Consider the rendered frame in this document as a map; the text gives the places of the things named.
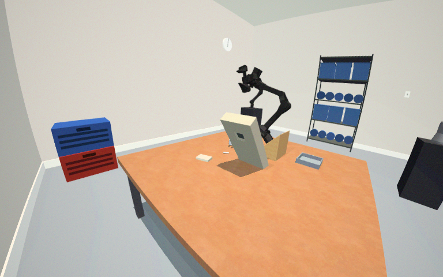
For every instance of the beige service panel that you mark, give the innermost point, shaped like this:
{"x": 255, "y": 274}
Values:
{"x": 244, "y": 134}

